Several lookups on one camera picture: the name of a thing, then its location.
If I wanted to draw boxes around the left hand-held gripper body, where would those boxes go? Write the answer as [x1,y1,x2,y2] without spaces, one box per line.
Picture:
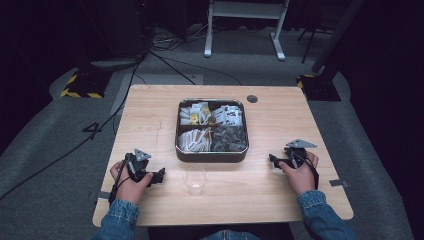
[123,148,154,184]

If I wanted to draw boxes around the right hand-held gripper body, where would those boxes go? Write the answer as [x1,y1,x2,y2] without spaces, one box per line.
[283,138,318,169]

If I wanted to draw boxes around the clear plastic cup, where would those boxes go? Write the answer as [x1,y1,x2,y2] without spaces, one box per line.
[184,167,208,197]

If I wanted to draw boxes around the pile of dark packets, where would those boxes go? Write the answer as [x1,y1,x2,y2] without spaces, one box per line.
[211,125,248,152]

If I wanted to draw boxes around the dark square compartment box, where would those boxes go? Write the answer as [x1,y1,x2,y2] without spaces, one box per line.
[174,97,250,164]

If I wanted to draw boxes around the pile of white printed packets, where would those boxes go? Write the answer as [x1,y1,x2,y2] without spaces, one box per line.
[211,104,244,127]

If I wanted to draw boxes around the clear box lid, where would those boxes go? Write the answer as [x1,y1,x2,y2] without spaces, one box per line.
[175,97,250,155]

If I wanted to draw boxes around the person's right hand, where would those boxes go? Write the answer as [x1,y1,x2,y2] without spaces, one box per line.
[279,151,320,196]

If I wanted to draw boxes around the person's left hand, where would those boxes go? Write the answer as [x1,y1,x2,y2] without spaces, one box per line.
[109,160,154,205]

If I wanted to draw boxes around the pile of white stick packets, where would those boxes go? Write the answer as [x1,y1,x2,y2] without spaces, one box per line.
[177,127,213,153]

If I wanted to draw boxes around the pile of white yellow packets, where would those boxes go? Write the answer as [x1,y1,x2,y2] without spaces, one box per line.
[179,102,212,126]

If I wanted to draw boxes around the black stand yellow striped base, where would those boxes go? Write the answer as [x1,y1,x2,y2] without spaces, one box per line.
[296,0,367,102]
[60,49,113,100]

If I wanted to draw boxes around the person's legs in jeans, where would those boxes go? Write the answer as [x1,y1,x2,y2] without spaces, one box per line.
[199,229,263,240]

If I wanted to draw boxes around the black tripod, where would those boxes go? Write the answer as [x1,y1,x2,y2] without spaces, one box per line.
[297,26,335,64]

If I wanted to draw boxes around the left hand-held gripper black cable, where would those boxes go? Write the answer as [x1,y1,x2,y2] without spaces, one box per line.
[108,159,132,205]

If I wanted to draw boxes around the hand-held gripper black cable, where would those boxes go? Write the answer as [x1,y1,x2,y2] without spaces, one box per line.
[108,159,132,205]
[299,153,320,191]

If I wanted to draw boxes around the right hand-held gripper black cable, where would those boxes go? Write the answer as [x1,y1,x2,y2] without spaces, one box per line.
[299,153,320,191]

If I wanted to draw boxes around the long black floor cable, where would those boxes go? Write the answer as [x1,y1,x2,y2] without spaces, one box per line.
[0,54,145,202]

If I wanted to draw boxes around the bundle of floor cables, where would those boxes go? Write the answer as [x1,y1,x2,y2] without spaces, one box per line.
[148,23,209,52]

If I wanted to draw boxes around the white metal stand frame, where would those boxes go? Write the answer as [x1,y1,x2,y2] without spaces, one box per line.
[203,0,290,62]

